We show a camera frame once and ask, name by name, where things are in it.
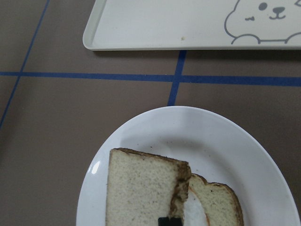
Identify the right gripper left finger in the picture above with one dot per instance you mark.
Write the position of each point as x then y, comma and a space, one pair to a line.
163, 221

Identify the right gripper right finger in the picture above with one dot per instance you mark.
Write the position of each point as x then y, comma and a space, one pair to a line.
175, 222

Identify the bread slice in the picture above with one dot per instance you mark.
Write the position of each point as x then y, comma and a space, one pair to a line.
142, 187
220, 203

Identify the white round plate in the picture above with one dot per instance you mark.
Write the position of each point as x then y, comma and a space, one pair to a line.
215, 148

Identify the bread slice under egg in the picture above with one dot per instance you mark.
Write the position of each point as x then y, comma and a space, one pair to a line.
220, 203

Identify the fried egg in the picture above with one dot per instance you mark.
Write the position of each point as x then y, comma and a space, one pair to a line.
194, 214

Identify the cream bear serving tray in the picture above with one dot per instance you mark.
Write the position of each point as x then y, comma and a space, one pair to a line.
193, 24

